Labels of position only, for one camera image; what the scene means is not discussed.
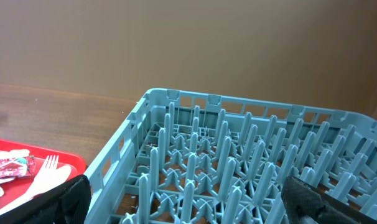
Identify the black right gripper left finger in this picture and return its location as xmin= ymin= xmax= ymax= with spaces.
xmin=0 ymin=174 xmax=91 ymax=224

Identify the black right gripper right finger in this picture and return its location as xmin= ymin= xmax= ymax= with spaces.
xmin=281 ymin=176 xmax=377 ymax=224

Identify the red snack wrapper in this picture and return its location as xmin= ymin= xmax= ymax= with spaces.
xmin=0 ymin=156 xmax=35 ymax=179

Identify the grey dishwasher rack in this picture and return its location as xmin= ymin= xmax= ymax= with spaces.
xmin=85 ymin=88 xmax=377 ymax=223

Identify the white plastic spoon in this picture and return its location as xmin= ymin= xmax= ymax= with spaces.
xmin=31 ymin=166 xmax=72 ymax=197

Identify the white plastic fork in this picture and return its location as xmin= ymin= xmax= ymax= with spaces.
xmin=0 ymin=156 xmax=59 ymax=215

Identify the red plastic tray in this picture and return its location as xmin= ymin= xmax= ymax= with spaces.
xmin=0 ymin=139 xmax=86 ymax=215

